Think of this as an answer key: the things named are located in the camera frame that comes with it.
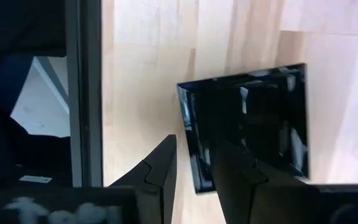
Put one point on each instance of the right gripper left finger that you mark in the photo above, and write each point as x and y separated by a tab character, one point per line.
158	186

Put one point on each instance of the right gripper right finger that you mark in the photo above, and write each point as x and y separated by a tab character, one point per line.
259	199

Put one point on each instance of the black square mini plate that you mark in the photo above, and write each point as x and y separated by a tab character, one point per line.
259	102

